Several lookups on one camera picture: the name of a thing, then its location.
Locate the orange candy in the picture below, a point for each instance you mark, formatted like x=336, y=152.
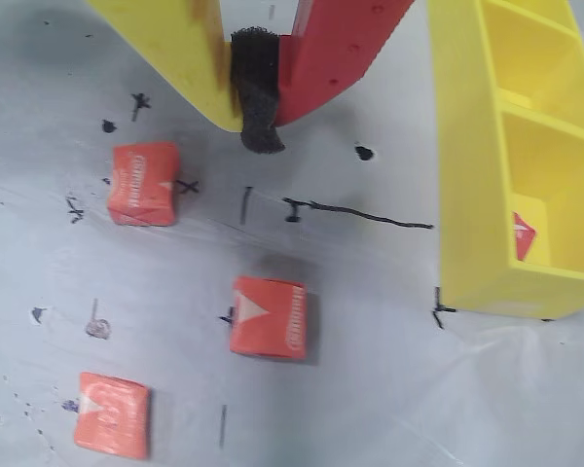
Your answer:
x=141, y=185
x=109, y=416
x=267, y=318

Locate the red candy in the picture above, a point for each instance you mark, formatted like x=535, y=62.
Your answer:
x=521, y=236

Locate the yellow three-compartment box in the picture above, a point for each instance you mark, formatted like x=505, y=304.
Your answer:
x=467, y=194

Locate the white plastic table cover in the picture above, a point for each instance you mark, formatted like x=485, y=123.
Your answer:
x=345, y=413

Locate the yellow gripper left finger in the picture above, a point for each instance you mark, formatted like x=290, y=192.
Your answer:
x=165, y=39

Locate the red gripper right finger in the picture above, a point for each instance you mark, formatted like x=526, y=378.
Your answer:
x=340, y=48

